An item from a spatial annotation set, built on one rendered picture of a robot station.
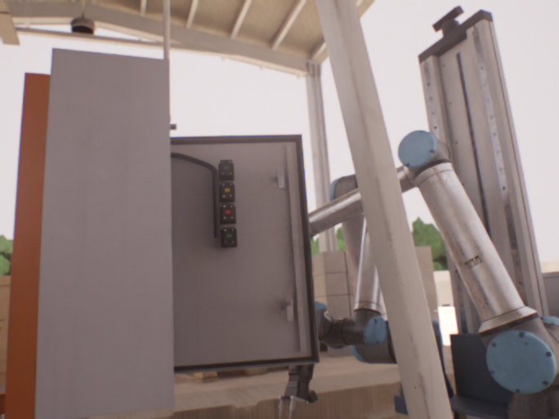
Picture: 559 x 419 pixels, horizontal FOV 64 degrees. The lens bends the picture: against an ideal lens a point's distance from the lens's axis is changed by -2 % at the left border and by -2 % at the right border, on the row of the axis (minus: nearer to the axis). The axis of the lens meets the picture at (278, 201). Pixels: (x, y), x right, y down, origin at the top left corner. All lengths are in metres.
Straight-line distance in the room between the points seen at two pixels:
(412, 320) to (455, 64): 1.32
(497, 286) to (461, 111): 0.84
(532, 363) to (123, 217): 0.95
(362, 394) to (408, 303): 1.83
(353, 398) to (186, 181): 1.72
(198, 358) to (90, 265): 0.50
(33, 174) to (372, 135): 0.57
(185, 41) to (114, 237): 6.72
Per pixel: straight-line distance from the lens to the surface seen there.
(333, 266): 4.00
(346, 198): 1.61
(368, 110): 0.87
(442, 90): 1.99
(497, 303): 1.27
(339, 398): 2.59
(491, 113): 1.75
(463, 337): 1.78
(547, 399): 1.45
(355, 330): 1.53
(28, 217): 0.80
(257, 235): 1.21
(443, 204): 1.32
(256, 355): 1.20
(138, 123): 0.84
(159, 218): 0.80
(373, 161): 0.84
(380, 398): 2.71
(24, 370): 0.79
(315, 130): 7.53
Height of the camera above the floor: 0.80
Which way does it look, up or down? 13 degrees up
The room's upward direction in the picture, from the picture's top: 4 degrees counter-clockwise
